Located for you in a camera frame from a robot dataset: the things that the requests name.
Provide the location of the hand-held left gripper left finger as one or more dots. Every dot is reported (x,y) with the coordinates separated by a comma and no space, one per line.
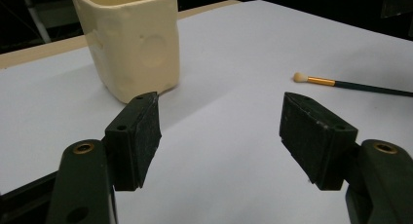
(133,142)

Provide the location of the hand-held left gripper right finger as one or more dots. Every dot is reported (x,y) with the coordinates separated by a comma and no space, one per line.
(311,139)

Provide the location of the small makeup brush gold ferrule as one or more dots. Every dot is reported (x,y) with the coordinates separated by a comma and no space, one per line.
(321,81)

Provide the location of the cream square ceramic cup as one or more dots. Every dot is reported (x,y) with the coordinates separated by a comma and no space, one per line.
(136,45)

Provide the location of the grey metal stand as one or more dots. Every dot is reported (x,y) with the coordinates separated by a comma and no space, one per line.
(37,19)

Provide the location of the dark box-shaped object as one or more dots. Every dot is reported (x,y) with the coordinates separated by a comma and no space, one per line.
(397,5)

